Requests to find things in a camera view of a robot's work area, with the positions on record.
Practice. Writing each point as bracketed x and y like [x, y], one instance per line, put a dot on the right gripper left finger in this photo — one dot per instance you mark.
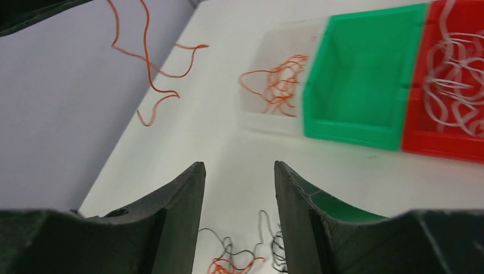
[155, 234]

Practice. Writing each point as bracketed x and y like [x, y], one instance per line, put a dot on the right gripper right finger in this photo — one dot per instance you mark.
[323, 234]

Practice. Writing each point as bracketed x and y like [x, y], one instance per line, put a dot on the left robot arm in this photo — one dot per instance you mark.
[17, 15]

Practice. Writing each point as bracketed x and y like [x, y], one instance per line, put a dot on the green plastic bin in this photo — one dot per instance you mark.
[357, 89]

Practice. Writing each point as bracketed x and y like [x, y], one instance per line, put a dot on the red plastic bin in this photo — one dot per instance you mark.
[444, 115]

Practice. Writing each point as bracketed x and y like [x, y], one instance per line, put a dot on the clear plastic bin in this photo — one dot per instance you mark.
[271, 89]

